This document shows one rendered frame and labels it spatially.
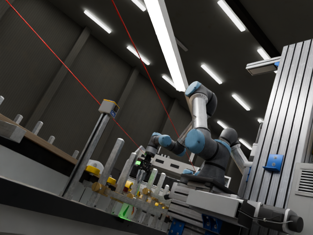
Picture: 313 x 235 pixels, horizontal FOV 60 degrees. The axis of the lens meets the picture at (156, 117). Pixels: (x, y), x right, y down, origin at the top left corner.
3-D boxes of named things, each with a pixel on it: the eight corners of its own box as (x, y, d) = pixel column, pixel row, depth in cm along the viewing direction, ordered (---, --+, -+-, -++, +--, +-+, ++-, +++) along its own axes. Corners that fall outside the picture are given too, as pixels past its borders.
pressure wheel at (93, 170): (90, 187, 164) (98, 169, 168) (93, 188, 157) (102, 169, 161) (78, 182, 161) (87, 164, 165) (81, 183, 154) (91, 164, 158)
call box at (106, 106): (113, 120, 143) (119, 107, 145) (108, 114, 137) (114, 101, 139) (103, 117, 145) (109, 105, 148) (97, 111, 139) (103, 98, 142)
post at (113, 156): (89, 219, 147) (125, 141, 163) (86, 218, 144) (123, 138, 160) (84, 217, 148) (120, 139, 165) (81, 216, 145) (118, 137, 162)
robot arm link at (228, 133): (242, 128, 186) (203, 186, 174) (240, 134, 196) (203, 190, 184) (227, 120, 191) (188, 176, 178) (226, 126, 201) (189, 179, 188)
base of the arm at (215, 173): (229, 190, 140) (234, 173, 143) (212, 180, 132) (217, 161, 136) (207, 186, 152) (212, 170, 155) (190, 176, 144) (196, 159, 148)
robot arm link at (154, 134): (157, 131, 185) (151, 132, 192) (151, 145, 181) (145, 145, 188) (166, 136, 188) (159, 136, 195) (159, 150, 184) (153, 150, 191)
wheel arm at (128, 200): (147, 213, 144) (150, 205, 146) (146, 212, 141) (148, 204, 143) (83, 186, 161) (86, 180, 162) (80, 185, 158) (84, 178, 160)
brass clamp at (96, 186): (108, 197, 158) (112, 189, 159) (98, 192, 146) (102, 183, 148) (99, 194, 160) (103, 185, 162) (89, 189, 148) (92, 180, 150)
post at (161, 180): (146, 225, 235) (166, 174, 251) (145, 225, 232) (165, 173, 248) (143, 224, 236) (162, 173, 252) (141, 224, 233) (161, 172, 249)
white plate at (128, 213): (131, 220, 199) (137, 207, 202) (118, 216, 176) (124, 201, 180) (131, 220, 199) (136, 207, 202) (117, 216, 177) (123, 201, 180)
